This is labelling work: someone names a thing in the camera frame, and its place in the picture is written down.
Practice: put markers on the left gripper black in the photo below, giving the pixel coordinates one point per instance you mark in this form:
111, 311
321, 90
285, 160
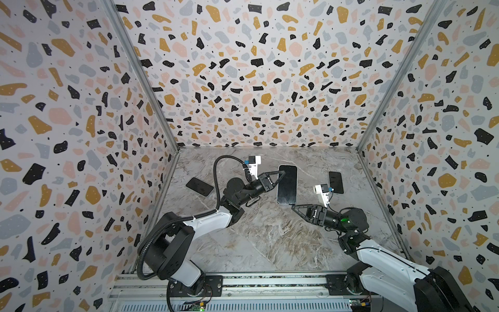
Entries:
264, 179

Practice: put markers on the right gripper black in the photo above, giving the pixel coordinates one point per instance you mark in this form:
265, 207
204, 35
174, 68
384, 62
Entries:
316, 212

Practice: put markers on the light green phone case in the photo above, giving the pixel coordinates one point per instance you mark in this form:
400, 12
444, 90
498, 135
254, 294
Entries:
287, 185

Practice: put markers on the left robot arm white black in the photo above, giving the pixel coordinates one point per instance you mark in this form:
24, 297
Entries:
163, 252

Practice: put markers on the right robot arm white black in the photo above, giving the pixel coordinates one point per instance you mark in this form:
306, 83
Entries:
411, 286

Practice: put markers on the black phone right side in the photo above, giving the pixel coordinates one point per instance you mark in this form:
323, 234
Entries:
336, 182

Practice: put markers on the black phone left side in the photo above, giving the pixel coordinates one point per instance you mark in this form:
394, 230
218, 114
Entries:
200, 187

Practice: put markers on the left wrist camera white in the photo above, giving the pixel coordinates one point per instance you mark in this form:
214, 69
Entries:
252, 163

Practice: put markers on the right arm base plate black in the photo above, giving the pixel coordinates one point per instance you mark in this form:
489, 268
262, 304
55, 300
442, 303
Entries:
337, 285

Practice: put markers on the white ribbed cable tray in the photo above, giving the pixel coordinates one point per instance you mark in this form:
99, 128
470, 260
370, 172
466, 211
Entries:
280, 305

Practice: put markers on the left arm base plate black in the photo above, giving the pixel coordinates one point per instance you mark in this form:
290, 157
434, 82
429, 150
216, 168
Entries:
206, 286

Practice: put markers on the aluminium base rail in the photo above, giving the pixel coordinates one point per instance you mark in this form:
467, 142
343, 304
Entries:
133, 294

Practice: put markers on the right corner aluminium post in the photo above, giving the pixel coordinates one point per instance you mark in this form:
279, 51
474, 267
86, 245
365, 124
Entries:
431, 17

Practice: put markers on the corner aluminium post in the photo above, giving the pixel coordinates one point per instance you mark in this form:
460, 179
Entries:
431, 17
110, 9

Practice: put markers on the left corner aluminium post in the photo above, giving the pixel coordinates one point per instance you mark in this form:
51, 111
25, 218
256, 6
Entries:
110, 9

